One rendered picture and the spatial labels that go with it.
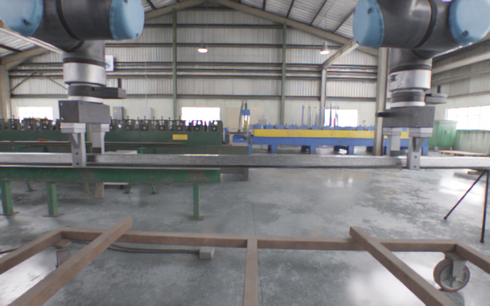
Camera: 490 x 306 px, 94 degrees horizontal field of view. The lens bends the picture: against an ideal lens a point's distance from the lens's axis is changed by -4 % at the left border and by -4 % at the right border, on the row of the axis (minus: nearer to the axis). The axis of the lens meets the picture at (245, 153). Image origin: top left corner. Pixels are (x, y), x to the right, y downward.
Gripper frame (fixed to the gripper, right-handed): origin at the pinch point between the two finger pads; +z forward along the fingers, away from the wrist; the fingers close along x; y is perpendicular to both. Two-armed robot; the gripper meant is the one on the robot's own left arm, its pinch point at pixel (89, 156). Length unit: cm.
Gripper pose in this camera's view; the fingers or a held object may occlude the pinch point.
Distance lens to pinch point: 70.4
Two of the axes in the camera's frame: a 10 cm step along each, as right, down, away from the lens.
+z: -0.1, 9.9, 1.1
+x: 0.2, 1.1, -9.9
